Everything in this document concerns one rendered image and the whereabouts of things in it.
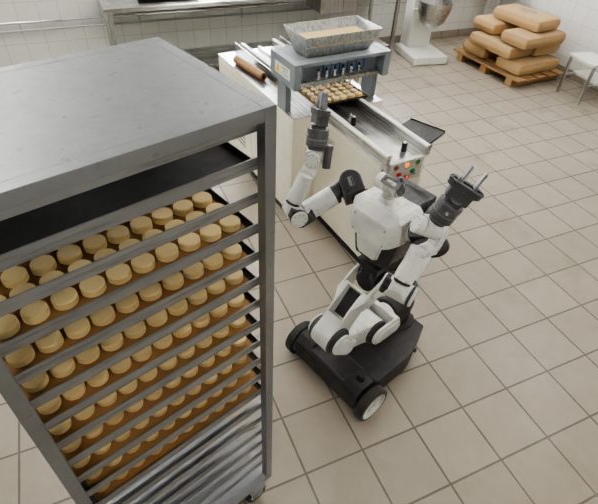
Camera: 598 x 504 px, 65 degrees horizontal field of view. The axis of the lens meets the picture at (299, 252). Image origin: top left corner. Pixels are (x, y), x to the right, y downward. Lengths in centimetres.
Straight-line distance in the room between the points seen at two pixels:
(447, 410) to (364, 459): 53
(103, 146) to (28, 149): 12
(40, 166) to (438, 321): 259
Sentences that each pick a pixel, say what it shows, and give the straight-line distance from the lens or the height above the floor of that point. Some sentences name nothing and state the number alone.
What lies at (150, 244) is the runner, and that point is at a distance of 99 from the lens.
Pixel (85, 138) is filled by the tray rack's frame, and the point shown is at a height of 182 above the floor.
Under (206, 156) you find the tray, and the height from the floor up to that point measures 167.
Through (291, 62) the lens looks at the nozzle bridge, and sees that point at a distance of 307.
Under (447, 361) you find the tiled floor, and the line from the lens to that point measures 290.
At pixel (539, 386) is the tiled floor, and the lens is 301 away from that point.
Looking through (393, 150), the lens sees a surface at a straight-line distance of 291.
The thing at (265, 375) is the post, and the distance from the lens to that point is 158.
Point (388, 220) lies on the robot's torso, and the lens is 190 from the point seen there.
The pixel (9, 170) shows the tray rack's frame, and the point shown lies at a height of 182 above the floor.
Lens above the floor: 222
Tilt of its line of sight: 42 degrees down
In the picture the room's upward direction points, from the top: 3 degrees clockwise
